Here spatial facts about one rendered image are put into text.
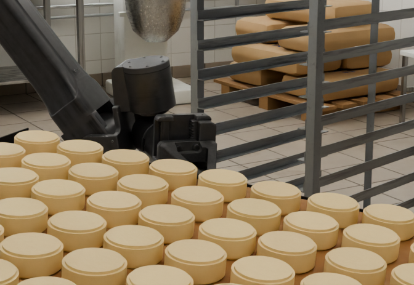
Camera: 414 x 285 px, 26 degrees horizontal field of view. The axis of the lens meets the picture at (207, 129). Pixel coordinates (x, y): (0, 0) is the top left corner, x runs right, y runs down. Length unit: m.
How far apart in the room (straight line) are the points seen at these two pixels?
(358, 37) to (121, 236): 5.08
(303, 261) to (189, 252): 0.10
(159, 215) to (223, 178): 0.13
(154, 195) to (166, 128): 0.17
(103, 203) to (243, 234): 0.13
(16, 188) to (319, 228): 0.28
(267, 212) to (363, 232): 0.09
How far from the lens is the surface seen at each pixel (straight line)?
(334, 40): 5.63
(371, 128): 3.13
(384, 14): 2.73
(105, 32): 6.80
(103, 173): 0.89
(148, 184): 0.87
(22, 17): 1.12
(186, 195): 0.85
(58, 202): 0.83
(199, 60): 2.74
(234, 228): 0.78
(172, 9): 5.99
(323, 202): 0.86
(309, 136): 2.48
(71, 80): 1.11
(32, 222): 0.79
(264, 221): 0.81
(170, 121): 1.02
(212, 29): 7.24
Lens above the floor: 1.25
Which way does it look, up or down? 13 degrees down
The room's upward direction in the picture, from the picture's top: straight up
